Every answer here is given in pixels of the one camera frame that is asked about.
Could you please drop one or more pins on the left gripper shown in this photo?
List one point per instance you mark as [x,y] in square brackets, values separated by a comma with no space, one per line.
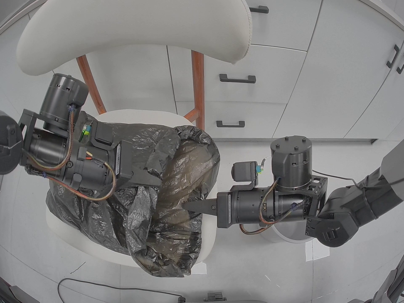
[94,169]

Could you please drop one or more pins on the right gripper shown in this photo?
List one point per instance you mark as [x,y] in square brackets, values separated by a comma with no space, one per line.
[249,208]

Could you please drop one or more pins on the black plastic bag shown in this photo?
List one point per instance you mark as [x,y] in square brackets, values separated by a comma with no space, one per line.
[176,200]

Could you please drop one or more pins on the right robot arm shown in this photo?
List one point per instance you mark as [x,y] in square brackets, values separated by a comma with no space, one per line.
[341,213]

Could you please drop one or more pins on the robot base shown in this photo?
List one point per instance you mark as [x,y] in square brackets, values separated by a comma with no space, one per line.
[221,299]

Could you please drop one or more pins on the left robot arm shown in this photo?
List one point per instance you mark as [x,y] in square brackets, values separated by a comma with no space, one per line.
[63,96]

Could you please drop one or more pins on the grey trash bin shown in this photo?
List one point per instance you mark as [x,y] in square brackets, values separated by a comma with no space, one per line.
[290,236]

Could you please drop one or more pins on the white chair with wooden legs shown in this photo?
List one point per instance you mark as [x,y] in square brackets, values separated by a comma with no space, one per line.
[126,11]

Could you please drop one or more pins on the white cabinet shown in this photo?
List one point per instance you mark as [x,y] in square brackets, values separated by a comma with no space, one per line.
[315,74]

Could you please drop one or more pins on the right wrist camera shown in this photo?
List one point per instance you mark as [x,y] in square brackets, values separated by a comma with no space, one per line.
[243,170]

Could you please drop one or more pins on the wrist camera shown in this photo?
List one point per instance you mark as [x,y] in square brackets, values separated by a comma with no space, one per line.
[243,170]
[104,134]

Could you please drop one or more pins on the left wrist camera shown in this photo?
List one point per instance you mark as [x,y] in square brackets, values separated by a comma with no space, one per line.
[104,134]

